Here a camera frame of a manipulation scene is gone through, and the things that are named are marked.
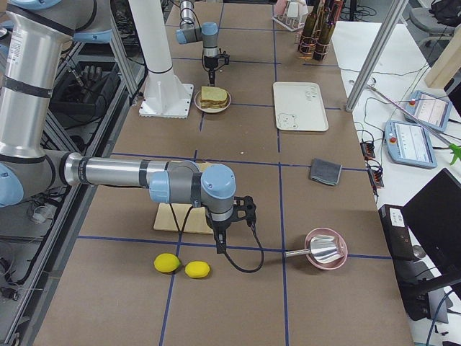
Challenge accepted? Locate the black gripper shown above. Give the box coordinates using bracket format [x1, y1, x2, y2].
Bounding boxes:
[202, 48, 230, 87]
[207, 195, 256, 254]

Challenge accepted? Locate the bread slice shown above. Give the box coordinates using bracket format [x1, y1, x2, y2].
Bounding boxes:
[200, 86, 228, 104]
[200, 98, 230, 110]

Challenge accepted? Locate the white round plate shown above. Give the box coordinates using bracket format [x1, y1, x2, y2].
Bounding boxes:
[194, 91, 232, 114]

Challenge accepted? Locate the cream bear serving tray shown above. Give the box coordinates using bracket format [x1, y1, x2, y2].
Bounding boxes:
[273, 81, 329, 132]

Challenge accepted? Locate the wooden cutting board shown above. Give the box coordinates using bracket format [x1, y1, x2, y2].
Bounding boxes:
[153, 160, 217, 236]

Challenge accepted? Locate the yellow lemon toy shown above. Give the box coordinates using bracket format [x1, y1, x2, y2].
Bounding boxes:
[184, 260, 211, 279]
[153, 253, 181, 273]

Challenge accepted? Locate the metal scoop in bowl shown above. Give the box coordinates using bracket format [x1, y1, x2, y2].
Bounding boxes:
[284, 235, 346, 264]

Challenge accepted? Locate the dark green wine bottle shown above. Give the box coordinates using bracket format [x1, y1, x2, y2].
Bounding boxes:
[313, 0, 334, 61]

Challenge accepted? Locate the pink bowl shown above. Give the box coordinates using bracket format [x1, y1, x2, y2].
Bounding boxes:
[305, 228, 348, 270]

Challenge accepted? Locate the grey folded cloth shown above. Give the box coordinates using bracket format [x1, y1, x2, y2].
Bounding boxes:
[309, 158, 343, 186]

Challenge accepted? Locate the blue teach pendant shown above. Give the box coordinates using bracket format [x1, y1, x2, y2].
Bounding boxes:
[405, 90, 452, 132]
[385, 120, 437, 169]

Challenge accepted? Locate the black monitor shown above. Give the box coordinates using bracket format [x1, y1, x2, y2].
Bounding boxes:
[403, 169, 460, 267]

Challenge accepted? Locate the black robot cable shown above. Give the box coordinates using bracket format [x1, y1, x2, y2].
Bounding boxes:
[169, 201, 266, 274]

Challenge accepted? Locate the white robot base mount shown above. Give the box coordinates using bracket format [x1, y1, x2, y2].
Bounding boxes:
[139, 71, 194, 119]

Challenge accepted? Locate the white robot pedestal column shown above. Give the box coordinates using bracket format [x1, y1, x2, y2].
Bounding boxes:
[129, 0, 172, 74]

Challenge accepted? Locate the white wire cup rack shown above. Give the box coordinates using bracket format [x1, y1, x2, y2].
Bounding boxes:
[272, 0, 309, 32]

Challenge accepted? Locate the copper wire bottle rack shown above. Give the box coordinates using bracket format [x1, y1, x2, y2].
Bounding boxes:
[297, 30, 330, 61]

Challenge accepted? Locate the aluminium frame post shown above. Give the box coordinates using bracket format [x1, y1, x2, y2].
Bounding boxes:
[345, 0, 408, 112]

